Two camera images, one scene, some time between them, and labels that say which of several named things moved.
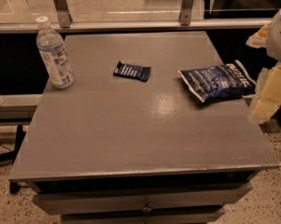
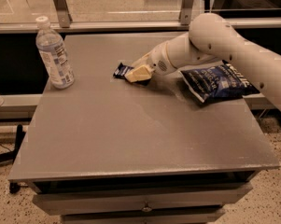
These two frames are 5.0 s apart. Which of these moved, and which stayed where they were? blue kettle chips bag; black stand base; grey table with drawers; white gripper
Moved: white gripper
Stayed: blue kettle chips bag; grey table with drawers; black stand base
